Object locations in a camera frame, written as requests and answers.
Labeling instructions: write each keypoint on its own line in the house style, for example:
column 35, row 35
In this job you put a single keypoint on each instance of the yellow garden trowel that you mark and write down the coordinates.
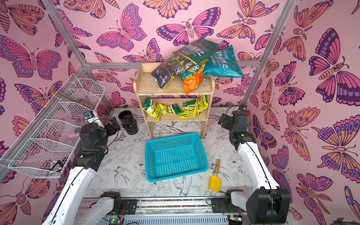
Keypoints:
column 215, row 181

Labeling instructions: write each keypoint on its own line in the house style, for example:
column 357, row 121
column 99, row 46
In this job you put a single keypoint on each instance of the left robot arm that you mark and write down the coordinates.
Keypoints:
column 94, row 139

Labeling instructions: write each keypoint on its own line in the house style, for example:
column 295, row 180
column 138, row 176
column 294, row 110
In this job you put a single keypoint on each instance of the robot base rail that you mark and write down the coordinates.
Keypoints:
column 199, row 210

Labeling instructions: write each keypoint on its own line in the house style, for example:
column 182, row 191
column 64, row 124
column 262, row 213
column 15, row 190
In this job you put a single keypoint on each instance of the black ceramic pot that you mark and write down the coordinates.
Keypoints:
column 128, row 122

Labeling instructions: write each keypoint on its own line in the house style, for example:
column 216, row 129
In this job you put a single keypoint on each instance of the dark green soil bag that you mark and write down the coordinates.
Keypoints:
column 181, row 60

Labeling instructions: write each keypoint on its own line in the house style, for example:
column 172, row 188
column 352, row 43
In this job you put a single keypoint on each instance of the wooden two-tier shelf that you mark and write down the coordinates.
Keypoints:
column 145, row 87

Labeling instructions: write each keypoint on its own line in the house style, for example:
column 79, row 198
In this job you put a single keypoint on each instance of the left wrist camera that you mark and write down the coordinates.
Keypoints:
column 89, row 116

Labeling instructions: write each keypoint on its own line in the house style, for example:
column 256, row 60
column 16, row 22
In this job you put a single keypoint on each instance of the yellow green fertilizer packet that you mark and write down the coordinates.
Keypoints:
column 202, row 103
column 189, row 109
column 170, row 109
column 153, row 109

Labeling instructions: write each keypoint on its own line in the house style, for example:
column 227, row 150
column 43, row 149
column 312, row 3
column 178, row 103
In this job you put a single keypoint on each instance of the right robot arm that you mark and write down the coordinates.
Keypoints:
column 268, row 204

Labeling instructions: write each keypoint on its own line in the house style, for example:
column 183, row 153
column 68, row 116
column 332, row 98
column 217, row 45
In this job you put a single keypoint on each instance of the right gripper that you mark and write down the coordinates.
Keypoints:
column 225, row 121

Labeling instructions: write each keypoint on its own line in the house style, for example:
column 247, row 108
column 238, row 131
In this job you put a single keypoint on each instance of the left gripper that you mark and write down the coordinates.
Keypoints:
column 116, row 124

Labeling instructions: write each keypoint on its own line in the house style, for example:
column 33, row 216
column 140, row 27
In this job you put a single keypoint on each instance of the teal plastic basket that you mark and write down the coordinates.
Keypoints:
column 174, row 156

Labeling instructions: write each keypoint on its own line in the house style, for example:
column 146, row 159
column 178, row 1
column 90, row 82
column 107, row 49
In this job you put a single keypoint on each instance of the aluminium frame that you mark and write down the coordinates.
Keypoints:
column 109, row 31

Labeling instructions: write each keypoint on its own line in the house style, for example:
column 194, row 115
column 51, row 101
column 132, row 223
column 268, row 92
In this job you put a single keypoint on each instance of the white wire basket rack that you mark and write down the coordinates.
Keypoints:
column 47, row 144

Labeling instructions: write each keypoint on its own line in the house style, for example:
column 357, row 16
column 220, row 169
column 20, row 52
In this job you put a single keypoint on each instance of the teal and orange soil bag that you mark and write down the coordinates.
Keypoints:
column 219, row 64

